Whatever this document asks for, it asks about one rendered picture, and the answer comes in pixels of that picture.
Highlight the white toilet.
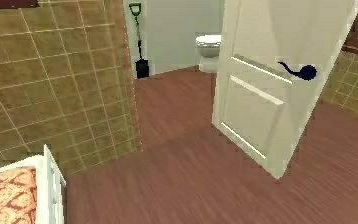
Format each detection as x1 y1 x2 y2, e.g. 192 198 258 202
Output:
195 33 222 74

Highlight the cream panelled room door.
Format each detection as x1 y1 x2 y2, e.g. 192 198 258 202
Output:
211 0 358 180

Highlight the white bed with orange cover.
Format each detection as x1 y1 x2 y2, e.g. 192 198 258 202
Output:
0 144 68 224

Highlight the dark brown framed picture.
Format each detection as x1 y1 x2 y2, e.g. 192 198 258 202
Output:
0 0 40 10

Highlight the dark blue door handle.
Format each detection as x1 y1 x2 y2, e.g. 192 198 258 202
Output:
277 61 318 82

